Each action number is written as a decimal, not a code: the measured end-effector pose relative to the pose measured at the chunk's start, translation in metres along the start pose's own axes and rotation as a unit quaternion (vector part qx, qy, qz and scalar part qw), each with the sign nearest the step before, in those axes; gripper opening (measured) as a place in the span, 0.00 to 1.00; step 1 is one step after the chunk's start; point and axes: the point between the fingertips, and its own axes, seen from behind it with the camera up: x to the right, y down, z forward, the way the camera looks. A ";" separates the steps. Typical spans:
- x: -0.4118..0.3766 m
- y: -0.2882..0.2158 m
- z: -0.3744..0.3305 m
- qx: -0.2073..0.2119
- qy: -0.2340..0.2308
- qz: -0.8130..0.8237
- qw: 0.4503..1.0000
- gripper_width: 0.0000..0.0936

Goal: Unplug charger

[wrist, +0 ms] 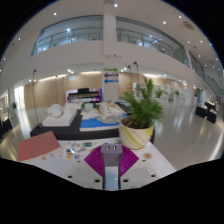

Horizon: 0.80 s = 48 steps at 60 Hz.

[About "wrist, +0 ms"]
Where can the black piano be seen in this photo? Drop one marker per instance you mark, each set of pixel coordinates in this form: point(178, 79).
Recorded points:
point(83, 95)

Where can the flat pink board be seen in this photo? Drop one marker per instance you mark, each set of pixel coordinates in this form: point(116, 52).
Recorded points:
point(38, 146)

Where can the architectural model on blue base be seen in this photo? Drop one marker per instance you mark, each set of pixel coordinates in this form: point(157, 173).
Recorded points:
point(96, 123)

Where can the pillar sign with coloured arrows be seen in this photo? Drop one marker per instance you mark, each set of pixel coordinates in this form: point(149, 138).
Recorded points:
point(110, 85)

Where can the small grey-purple charger block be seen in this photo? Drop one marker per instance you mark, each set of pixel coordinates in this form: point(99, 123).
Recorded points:
point(111, 165)

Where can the green plant in white planter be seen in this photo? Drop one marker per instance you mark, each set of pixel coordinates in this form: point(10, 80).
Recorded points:
point(159, 92)

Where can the small round brown disc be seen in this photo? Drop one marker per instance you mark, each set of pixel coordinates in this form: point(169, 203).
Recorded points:
point(147, 155)

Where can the group of black chairs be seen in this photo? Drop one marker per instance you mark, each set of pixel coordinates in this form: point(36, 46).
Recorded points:
point(206, 111)
point(5, 128)

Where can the small green floor plant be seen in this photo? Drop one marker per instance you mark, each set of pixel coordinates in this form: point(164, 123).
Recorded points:
point(14, 106)

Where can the potted plant in striped pot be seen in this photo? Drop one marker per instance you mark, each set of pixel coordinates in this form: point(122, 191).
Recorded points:
point(135, 135)

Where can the sheet of colourful stickers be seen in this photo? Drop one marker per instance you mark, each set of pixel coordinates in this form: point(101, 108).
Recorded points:
point(78, 150)

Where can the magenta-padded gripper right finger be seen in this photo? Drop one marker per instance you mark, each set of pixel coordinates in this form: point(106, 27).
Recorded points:
point(128, 160)

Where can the white architectural model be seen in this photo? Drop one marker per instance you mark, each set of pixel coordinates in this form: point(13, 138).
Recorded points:
point(60, 118)

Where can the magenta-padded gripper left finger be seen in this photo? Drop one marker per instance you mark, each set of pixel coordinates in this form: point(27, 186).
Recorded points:
point(95, 160)

